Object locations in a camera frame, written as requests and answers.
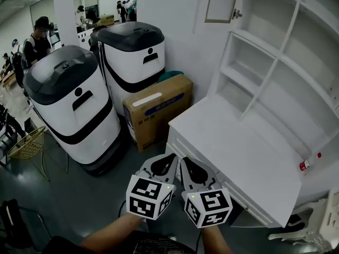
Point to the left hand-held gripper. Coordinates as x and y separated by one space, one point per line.
144 194

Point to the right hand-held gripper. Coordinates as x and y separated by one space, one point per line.
212 205

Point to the beige framed cabinet door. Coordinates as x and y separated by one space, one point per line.
222 1

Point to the person's left forearm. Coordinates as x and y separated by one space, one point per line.
114 231

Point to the person's right forearm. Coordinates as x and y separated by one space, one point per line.
215 241

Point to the white shelf cabinet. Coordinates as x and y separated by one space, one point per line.
254 131

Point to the metal door hinge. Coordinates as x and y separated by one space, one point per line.
237 13

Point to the person's black shirt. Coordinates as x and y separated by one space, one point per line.
148 243

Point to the black shoe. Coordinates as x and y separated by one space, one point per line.
296 220

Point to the white ornate chair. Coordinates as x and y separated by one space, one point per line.
315 221

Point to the red capped bottle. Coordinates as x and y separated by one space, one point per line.
308 163

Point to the large white black robot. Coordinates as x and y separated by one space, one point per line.
76 110
132 54

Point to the teal bag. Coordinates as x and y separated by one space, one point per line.
169 75

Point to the black chair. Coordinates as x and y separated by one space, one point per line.
16 223

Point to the wooden bench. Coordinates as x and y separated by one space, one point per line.
8 79

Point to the small brown cardboard box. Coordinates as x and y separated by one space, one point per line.
106 20

